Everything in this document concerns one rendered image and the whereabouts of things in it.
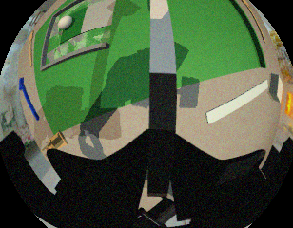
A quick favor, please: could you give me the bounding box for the white golf ball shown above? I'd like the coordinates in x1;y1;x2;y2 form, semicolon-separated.
58;15;73;29

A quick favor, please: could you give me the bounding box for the pale cream flat bar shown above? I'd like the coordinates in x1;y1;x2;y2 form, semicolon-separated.
206;80;268;124

